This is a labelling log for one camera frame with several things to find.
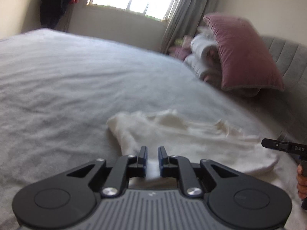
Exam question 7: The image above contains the cream white shirt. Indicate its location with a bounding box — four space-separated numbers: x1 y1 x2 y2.
107 110 279 188

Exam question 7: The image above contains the person right hand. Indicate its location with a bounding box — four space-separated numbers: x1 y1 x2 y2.
297 165 307 199

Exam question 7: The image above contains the grey padded headboard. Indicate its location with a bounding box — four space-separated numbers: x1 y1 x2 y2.
262 35 306 96

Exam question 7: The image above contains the pink pillow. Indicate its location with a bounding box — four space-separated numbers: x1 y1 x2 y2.
203 13 285 91

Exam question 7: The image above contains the grey bed sheet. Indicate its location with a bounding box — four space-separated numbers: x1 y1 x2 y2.
1 29 306 229

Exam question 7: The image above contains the folded grey blanket pile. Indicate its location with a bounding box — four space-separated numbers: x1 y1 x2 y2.
168 26 262 96

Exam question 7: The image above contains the grey curtain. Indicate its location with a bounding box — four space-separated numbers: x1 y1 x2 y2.
160 0 218 54

